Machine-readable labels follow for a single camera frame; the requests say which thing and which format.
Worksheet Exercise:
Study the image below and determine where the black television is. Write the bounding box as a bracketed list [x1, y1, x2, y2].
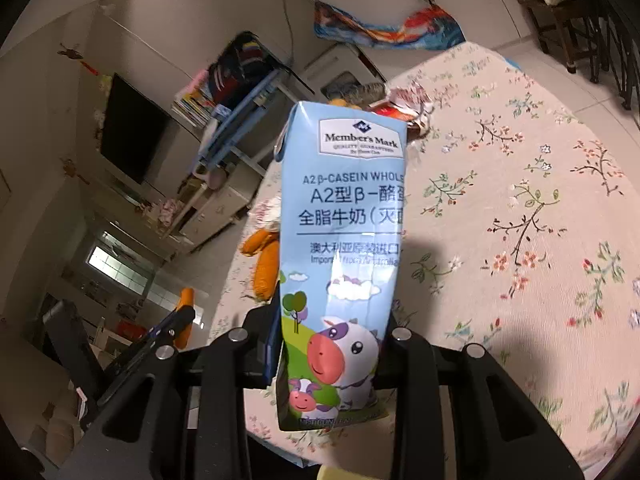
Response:
[100, 72, 173, 188]

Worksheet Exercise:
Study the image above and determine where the white tissue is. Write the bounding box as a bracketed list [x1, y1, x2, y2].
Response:
[248, 195, 283, 233]

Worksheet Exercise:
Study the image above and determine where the floral tablecloth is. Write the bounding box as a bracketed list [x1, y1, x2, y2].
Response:
[207, 42, 640, 466]

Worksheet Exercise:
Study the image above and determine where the small white appliance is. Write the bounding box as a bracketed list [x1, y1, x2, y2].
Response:
[305, 42, 386, 101]

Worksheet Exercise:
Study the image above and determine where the wooden chair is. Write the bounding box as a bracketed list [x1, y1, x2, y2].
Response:
[492, 0, 601, 83]

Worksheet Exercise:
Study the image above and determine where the white television cabinet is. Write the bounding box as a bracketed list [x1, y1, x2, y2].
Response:
[155, 170, 251, 251]

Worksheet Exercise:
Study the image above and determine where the grey fruit plate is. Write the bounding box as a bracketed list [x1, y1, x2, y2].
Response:
[327, 80, 388, 111]

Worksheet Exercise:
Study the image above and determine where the red hanging wall ornament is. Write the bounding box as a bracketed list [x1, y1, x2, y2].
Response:
[57, 42, 99, 77]
[59, 157, 91, 186]

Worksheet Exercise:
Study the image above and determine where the light blue milk carton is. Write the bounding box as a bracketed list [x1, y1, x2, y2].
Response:
[272, 101, 408, 432]

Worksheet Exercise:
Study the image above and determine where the row of books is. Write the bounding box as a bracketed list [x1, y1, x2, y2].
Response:
[172, 82, 221, 126]

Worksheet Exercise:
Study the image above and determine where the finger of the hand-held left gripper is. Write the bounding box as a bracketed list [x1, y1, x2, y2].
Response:
[144, 305, 197, 357]

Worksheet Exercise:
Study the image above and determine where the dark striped backpack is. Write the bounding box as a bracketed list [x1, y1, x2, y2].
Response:
[207, 32, 273, 111]

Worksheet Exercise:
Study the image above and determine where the pale pink jug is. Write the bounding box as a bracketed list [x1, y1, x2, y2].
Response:
[200, 165, 231, 191]

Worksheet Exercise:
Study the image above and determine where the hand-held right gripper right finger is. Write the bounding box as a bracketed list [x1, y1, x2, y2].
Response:
[372, 310, 586, 480]

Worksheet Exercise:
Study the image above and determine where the pink soft toy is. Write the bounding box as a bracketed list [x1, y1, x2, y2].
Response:
[157, 199, 181, 226]

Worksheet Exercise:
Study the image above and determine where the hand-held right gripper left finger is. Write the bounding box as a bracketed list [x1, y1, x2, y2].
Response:
[59, 292, 285, 480]

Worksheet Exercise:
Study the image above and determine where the red snack bag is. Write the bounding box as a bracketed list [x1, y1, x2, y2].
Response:
[370, 85, 436, 136]

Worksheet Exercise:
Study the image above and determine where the colourful printed bag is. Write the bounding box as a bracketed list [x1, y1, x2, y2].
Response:
[312, 0, 466, 51]

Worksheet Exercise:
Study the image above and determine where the blue study desk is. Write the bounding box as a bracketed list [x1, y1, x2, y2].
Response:
[197, 67, 301, 176]

